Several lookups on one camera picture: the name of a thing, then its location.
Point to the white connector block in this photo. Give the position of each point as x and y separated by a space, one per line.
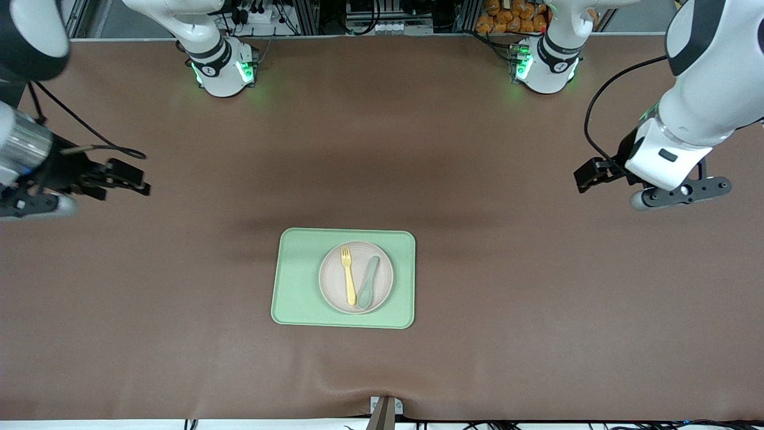
388 27

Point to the beige round plate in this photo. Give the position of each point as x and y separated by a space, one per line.
329 278

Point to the black equipment rack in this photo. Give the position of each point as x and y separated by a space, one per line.
418 12

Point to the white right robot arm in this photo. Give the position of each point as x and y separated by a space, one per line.
209 42

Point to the light green rectangular tray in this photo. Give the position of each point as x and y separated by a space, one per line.
298 298

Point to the yellow plastic fork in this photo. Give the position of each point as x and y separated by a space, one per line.
350 280

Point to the white power strip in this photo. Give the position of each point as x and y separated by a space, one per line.
256 16

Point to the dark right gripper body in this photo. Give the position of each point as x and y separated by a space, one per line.
67 168

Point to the white table edge bracket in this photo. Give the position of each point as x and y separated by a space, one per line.
399 407

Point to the pale green plastic spoon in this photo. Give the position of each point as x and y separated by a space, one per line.
364 295

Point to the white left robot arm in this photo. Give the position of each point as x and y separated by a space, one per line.
716 77

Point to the tan camera mount post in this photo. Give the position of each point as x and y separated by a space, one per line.
382 418

